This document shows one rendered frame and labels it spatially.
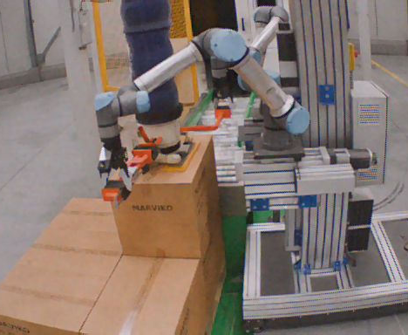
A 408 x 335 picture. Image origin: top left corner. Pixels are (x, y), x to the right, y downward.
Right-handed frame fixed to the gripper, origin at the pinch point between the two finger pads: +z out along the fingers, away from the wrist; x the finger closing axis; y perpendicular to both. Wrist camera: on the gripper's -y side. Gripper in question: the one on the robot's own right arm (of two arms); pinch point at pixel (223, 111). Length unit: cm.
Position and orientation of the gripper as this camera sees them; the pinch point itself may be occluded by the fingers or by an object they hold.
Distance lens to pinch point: 230.8
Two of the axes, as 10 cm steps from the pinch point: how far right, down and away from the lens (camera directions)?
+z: 1.0, 9.1, 4.0
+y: -1.9, 4.1, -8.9
